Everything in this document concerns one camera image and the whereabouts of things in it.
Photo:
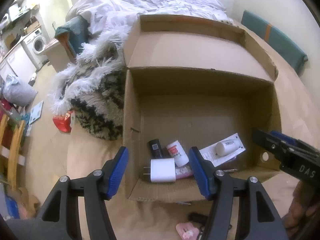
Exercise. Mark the white remote control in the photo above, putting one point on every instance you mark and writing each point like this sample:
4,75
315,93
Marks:
208,153

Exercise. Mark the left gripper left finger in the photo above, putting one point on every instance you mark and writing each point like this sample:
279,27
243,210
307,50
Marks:
59,218

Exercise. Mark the white power adapter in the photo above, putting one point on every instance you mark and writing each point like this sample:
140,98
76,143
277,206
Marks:
161,171

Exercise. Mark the wooden railing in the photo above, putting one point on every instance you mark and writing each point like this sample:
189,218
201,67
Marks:
13,155

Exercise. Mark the white red-label bottle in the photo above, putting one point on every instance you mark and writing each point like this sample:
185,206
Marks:
177,152

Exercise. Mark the white washing machine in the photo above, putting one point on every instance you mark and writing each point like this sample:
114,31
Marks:
34,44

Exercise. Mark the white rumpled duvet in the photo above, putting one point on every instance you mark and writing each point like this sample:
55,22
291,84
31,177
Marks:
115,18

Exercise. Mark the teal cloth pile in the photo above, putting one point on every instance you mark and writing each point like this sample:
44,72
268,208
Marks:
73,34

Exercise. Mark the white plastic bottle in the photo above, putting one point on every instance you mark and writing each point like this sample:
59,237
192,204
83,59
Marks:
226,147

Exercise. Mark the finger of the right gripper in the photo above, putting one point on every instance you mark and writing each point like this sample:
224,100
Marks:
269,141
286,138

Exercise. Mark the open cardboard box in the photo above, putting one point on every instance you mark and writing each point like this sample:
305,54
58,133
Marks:
195,81

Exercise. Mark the pink small tube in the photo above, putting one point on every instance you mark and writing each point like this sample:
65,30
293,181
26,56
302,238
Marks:
183,172

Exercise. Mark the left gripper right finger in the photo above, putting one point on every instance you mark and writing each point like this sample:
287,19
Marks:
257,217

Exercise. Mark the red snack bag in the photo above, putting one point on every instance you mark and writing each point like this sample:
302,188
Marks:
63,122

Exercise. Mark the person's right hand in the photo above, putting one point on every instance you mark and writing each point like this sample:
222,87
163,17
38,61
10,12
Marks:
305,204

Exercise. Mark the black lipstick tube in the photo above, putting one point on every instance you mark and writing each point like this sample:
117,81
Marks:
156,149

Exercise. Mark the teal cushion orange stripe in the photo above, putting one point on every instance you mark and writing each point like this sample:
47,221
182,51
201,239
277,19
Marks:
280,42

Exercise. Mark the grey white plastic bag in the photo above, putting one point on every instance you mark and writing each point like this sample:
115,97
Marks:
18,92

